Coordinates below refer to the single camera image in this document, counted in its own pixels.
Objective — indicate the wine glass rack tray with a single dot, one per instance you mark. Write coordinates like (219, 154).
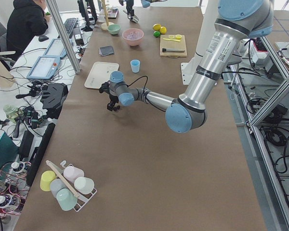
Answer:
(112, 13)

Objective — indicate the wooden cup tree stand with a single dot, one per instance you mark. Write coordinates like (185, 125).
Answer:
(107, 23)

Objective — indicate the blue teach pendant tablet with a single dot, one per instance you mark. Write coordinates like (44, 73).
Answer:
(44, 68)

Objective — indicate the mint green bowl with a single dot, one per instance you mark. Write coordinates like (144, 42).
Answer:
(114, 29)

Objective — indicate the cream rabbit tray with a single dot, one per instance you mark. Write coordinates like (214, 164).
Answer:
(99, 74)

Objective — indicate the white wire cup rack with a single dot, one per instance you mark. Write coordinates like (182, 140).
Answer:
(84, 198)

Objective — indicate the yellow plastic knife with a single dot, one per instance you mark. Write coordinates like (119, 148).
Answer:
(170, 39)

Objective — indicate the grey folded cloth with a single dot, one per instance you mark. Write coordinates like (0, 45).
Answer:
(106, 50)

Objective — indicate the grey plastic cup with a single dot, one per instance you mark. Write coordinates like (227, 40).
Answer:
(56, 185)

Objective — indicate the person in black hoodie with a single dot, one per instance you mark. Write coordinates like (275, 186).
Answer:
(27, 20)

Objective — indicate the wooden cutting board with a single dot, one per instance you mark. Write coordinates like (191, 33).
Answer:
(172, 45)

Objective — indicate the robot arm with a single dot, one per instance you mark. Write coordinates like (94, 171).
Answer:
(236, 20)

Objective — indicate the steel muddler black tip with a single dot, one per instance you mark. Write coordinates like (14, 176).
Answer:
(172, 50)

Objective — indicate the teal plastic cup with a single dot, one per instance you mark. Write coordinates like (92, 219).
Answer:
(66, 199)

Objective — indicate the lemon slice near edge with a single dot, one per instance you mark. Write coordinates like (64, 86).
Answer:
(178, 36)

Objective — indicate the yellow lemon back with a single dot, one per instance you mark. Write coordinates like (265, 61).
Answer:
(156, 27)

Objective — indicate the pale green plastic cup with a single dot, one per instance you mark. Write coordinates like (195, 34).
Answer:
(84, 185)

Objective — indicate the dark cherries pair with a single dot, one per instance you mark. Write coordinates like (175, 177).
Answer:
(116, 108)

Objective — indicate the green lime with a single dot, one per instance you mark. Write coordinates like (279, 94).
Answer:
(156, 34)

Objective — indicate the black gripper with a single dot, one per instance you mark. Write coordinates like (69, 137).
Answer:
(114, 99)
(129, 10)

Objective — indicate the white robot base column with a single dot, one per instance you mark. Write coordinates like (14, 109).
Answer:
(206, 32)

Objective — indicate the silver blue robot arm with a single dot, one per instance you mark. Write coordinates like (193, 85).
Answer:
(145, 3)

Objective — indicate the yellow lemon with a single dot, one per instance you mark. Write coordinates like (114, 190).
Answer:
(156, 27)
(163, 30)

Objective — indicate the pink bowl of ice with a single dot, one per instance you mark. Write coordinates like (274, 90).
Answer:
(133, 36)

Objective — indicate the blue paper cup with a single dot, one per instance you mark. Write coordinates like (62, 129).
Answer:
(135, 65)

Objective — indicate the pink plastic cup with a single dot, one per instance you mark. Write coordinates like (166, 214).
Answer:
(71, 173)

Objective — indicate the metal ice scoop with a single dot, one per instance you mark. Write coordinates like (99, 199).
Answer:
(133, 18)

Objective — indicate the yellow plastic cup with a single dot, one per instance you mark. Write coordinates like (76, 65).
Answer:
(46, 178)

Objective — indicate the black keyboard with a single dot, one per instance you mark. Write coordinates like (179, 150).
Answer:
(70, 24)

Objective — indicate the yellow lemon front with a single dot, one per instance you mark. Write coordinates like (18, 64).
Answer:
(163, 30)

